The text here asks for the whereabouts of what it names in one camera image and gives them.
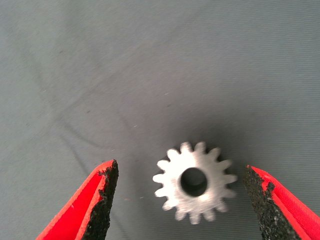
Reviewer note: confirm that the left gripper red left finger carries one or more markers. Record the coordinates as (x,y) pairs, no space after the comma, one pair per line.
(75,215)

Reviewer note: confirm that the small steel planetary gear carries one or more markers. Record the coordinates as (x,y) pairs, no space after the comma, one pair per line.
(170,186)

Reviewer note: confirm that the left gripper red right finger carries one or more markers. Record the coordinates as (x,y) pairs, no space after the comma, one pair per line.
(282,215)

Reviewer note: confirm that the dark grey table cloth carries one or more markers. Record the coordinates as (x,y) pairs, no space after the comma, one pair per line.
(125,62)

